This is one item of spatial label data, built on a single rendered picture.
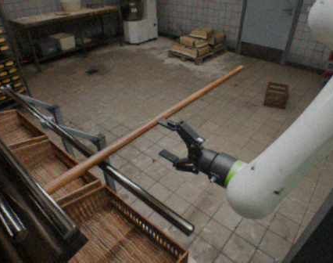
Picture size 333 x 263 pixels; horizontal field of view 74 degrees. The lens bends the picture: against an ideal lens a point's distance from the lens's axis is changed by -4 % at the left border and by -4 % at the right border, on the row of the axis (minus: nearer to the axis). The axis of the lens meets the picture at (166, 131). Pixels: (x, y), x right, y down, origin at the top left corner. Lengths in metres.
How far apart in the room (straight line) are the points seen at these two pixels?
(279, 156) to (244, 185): 0.09
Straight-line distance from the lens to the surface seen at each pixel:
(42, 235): 0.33
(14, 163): 0.40
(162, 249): 1.20
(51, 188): 0.67
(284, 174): 0.49
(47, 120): 1.01
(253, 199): 0.49
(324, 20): 0.65
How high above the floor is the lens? 1.67
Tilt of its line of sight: 37 degrees down
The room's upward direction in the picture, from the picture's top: straight up
